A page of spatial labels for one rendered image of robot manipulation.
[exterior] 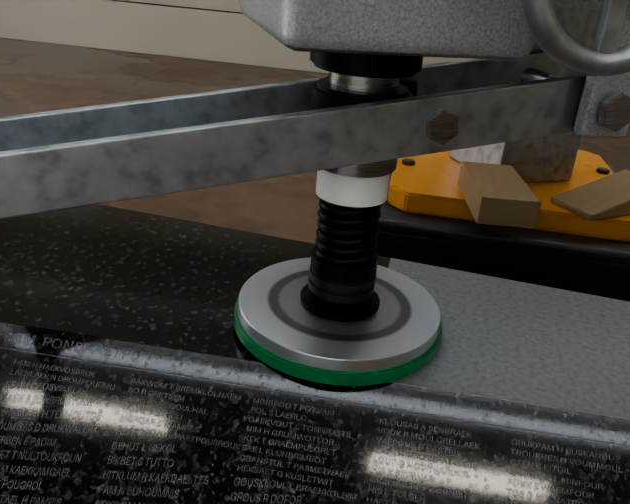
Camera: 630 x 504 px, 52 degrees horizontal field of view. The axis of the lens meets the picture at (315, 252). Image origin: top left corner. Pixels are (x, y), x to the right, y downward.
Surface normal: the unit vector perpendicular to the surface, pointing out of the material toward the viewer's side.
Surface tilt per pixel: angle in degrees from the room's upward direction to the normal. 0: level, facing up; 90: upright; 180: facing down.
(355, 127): 90
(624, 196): 11
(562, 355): 0
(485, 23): 90
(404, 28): 90
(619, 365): 0
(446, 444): 45
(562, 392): 0
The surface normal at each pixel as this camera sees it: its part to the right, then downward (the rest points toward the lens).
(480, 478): -0.05, -0.34
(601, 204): -0.10, -0.86
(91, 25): -0.15, 0.41
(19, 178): 0.25, 0.43
